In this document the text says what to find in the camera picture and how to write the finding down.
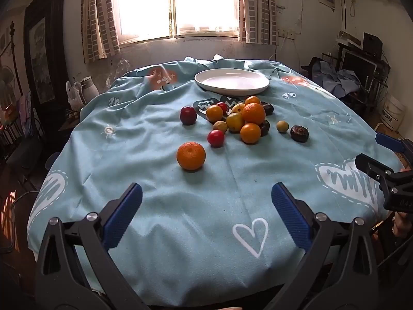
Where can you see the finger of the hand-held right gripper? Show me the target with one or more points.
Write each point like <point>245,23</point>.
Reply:
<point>388,141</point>
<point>371,166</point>

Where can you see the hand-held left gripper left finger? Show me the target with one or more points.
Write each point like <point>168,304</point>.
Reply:
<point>124,214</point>

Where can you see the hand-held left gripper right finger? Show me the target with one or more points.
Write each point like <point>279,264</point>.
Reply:
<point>290,214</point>

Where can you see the dark brown water chestnut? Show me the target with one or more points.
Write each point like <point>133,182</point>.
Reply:
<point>299,133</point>
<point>267,108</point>
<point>265,128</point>

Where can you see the yellow green plum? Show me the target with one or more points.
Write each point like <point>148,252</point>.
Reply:
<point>238,107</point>
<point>282,126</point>
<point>220,126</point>
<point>235,121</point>

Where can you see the large orange mandarin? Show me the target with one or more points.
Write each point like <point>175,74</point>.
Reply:
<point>191,156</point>

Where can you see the small orange mandarin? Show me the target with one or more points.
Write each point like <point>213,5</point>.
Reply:
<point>250,133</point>
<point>214,113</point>
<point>253,113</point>
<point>252,100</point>

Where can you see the red cherry tomato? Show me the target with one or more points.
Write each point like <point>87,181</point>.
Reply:
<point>221,106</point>
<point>216,138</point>

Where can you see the dark red plum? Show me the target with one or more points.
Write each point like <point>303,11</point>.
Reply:
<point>188,115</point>

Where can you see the white plate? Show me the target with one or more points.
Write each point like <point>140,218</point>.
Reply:
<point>232,80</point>

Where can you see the person's right hand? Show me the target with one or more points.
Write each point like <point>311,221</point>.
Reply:
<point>403,226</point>

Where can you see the white bucket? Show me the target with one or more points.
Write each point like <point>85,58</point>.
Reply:
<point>393,113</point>

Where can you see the light blue printed tablecloth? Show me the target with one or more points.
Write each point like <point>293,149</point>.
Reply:
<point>161,200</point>

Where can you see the blue cloth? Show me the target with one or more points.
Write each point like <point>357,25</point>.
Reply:
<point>342,80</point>

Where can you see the grey monitor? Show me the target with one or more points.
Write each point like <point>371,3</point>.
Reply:
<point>358,64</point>

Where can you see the black speaker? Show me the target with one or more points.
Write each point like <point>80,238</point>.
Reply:
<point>372,43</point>

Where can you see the white plastic bag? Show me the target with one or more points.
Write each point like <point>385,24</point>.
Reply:
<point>73,95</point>

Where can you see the white kettle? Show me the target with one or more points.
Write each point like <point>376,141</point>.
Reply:
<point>88,88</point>

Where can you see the dark framed cabinet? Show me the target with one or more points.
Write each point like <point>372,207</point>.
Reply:
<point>45,55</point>

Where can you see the grey checked curtain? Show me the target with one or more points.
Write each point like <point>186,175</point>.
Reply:
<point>98,22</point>
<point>258,9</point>

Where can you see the bright window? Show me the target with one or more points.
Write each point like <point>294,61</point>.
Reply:
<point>177,6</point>

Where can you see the white wall socket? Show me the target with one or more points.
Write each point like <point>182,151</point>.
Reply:
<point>287,33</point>

